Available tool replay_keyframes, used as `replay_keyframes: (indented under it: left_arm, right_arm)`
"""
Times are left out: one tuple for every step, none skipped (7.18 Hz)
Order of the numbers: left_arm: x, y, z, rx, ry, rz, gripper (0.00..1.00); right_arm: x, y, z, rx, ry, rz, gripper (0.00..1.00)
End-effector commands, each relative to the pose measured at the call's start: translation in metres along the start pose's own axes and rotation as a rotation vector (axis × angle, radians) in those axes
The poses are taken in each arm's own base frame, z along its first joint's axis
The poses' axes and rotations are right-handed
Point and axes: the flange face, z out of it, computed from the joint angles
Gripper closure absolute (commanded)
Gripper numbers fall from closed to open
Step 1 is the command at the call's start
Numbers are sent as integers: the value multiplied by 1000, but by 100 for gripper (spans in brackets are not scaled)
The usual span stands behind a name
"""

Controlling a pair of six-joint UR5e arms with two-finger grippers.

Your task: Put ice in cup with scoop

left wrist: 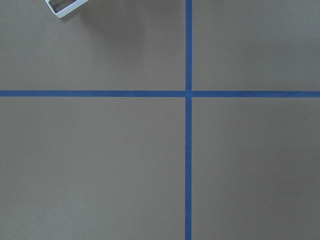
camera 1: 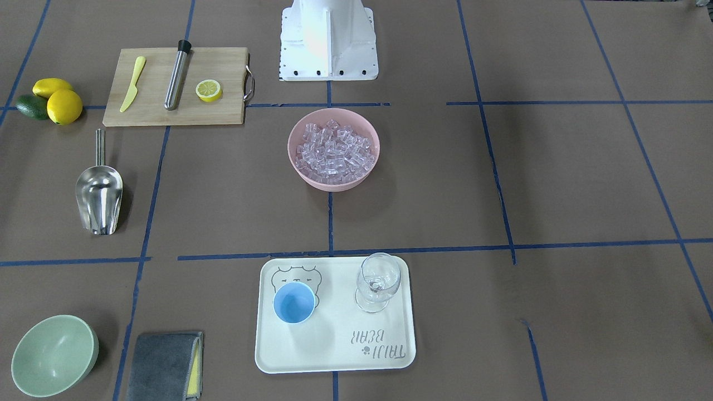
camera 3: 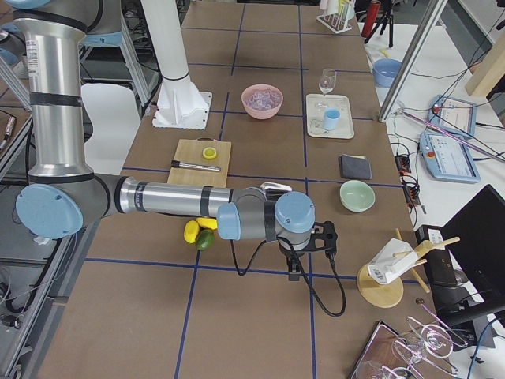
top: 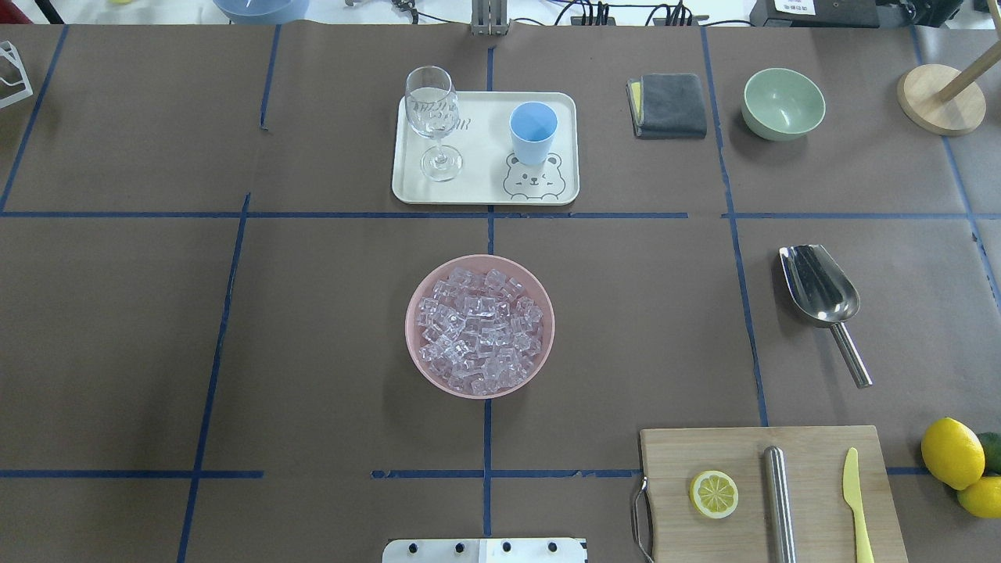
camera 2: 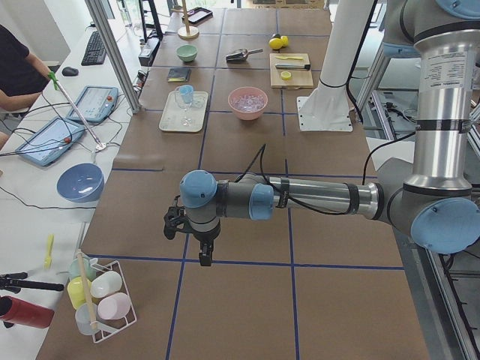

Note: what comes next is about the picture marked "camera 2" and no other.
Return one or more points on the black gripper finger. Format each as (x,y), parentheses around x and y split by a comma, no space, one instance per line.
(205,253)

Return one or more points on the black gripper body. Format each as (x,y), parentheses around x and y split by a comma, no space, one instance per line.
(204,237)

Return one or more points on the metal ice scoop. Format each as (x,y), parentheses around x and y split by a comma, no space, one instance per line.
(241,55)

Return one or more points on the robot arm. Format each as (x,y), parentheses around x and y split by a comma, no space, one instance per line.
(427,199)

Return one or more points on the white cup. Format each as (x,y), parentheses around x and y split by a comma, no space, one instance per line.
(106,284)

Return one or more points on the pink cup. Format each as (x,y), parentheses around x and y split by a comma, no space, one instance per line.
(114,306)

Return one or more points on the green cup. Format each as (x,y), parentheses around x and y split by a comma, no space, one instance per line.
(74,270)

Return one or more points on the yellow cup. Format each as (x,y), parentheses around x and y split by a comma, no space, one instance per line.
(76,293)

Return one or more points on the grey translucent cup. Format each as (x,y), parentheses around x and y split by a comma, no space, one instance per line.
(83,322)

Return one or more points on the pile of clear ice cubes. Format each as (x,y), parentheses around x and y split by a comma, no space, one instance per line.
(248,103)

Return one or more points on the blue plastic cup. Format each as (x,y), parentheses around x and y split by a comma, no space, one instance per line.
(185,95)

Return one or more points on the cream bear tray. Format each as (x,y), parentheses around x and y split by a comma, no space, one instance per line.
(176,119)

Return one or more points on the blue bowl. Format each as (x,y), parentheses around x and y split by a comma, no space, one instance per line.
(81,183)

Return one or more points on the pink bowl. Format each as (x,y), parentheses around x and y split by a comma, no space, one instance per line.
(247,90)

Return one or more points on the metal rod with green clip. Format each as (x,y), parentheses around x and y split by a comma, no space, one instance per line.
(58,86)

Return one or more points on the clear wine glass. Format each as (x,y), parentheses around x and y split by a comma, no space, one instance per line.
(186,121)

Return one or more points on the yellow plastic fork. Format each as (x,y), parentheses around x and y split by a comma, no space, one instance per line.
(49,248)

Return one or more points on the grey yellow folded cloth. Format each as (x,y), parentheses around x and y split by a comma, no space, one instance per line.
(178,75)

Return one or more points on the wooden cutting board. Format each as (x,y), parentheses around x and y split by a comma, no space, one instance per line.
(301,79)

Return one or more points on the far teach pendant tablet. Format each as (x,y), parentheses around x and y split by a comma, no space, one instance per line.
(96,102)

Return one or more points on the teach pendant tablet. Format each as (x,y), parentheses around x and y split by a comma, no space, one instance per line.
(48,144)
(96,102)

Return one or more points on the lemon half slice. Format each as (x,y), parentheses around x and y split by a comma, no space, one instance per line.
(286,75)

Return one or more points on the near teach pendant tablet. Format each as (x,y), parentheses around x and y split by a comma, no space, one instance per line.
(48,144)

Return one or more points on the green bowl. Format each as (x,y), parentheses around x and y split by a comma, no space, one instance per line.
(187,53)

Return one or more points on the yellow plastic knife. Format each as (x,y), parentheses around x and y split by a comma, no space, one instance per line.
(283,57)

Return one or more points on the red bottle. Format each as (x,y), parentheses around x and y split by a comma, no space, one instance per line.
(18,311)

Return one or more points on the yellow lemon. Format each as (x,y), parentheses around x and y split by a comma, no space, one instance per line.
(276,43)
(285,40)

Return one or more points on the wooden paper towel stand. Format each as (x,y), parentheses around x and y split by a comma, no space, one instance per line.
(187,31)

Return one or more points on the black keyboard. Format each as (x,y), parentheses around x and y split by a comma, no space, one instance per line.
(95,51)

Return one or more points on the black computer mouse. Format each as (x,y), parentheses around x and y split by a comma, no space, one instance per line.
(70,72)

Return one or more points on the dark tray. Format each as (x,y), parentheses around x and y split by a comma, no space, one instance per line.
(198,15)

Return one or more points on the person in black shirt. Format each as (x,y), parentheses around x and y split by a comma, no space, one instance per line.
(23,75)

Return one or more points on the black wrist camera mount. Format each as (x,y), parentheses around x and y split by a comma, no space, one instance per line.
(175,220)

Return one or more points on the white wire cup rack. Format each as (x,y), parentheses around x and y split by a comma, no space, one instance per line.
(108,328)

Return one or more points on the wooden rack handle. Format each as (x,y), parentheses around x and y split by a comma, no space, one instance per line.
(86,291)

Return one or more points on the metal knife handle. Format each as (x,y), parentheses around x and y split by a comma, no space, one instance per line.
(293,67)

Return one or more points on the black tripod handle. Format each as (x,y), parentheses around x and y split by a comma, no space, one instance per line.
(15,282)

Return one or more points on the aluminium frame post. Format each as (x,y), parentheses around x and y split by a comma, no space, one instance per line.
(99,17)

